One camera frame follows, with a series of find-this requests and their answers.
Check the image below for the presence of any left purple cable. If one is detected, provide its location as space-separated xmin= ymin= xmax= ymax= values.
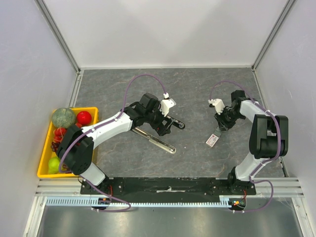
xmin=58 ymin=74 xmax=170 ymax=213

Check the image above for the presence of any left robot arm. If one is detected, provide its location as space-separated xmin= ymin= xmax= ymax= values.
xmin=56 ymin=93 xmax=176 ymax=194

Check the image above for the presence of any red cherry tomato cluster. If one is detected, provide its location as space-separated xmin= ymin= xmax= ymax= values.
xmin=53 ymin=127 xmax=67 ymax=143

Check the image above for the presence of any grey cable duct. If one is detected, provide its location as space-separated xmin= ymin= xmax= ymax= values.
xmin=45 ymin=197 xmax=236 ymax=208

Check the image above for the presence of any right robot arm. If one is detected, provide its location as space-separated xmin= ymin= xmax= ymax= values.
xmin=208 ymin=90 xmax=288 ymax=195

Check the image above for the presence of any red apple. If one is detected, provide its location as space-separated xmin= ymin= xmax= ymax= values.
xmin=77 ymin=111 xmax=92 ymax=125

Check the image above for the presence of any green pear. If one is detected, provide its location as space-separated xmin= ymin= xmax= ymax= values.
xmin=48 ymin=157 xmax=60 ymax=174

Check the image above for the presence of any yellow plastic bin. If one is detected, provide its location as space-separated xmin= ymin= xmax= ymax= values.
xmin=37 ymin=107 xmax=99 ymax=179

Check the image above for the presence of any red white staple box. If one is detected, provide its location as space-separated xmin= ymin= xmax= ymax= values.
xmin=205 ymin=131 xmax=221 ymax=148

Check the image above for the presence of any silver and black stapler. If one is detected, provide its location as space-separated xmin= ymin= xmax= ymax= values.
xmin=132 ymin=128 xmax=176 ymax=154

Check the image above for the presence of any green striped melon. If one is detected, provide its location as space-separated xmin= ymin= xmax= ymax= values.
xmin=51 ymin=108 xmax=76 ymax=129

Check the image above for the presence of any purple grape bunch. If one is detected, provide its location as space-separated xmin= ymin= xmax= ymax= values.
xmin=51 ymin=142 xmax=60 ymax=157

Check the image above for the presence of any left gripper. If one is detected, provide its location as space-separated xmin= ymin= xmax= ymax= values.
xmin=145 ymin=101 xmax=174 ymax=136

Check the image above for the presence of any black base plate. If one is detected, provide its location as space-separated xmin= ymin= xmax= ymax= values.
xmin=95 ymin=177 xmax=256 ymax=196

